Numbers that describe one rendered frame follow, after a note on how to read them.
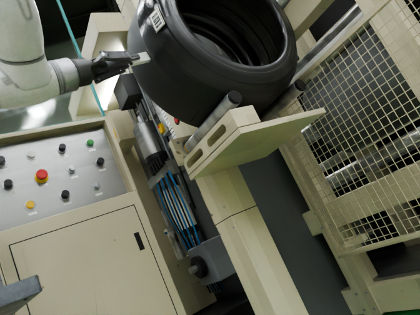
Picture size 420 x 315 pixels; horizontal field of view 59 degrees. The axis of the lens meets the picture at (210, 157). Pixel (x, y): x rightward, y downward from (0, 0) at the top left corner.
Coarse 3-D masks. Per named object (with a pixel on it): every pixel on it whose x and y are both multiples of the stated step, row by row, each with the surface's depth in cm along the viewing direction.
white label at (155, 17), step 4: (156, 8) 106; (152, 12) 107; (156, 12) 106; (152, 16) 107; (156, 16) 106; (160, 16) 105; (152, 20) 107; (156, 20) 106; (160, 20) 105; (152, 24) 107; (156, 24) 106; (160, 24) 106; (156, 28) 107; (160, 28) 106; (156, 32) 107
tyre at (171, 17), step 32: (160, 0) 109; (192, 0) 146; (224, 0) 146; (256, 0) 142; (128, 32) 126; (160, 32) 107; (192, 32) 108; (224, 32) 156; (256, 32) 150; (288, 32) 129; (160, 64) 110; (192, 64) 106; (224, 64) 108; (256, 64) 153; (288, 64) 122; (160, 96) 119; (192, 96) 113; (256, 96) 114
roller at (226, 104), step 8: (232, 96) 106; (240, 96) 107; (224, 104) 108; (232, 104) 106; (216, 112) 112; (224, 112) 110; (208, 120) 117; (216, 120) 114; (200, 128) 122; (208, 128) 118; (192, 136) 127; (200, 136) 123; (184, 144) 133; (192, 144) 128
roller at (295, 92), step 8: (296, 80) 122; (288, 88) 124; (296, 88) 121; (304, 88) 122; (280, 96) 128; (288, 96) 125; (296, 96) 124; (272, 104) 131; (280, 104) 129; (288, 104) 129; (264, 112) 136; (272, 112) 133; (264, 120) 137
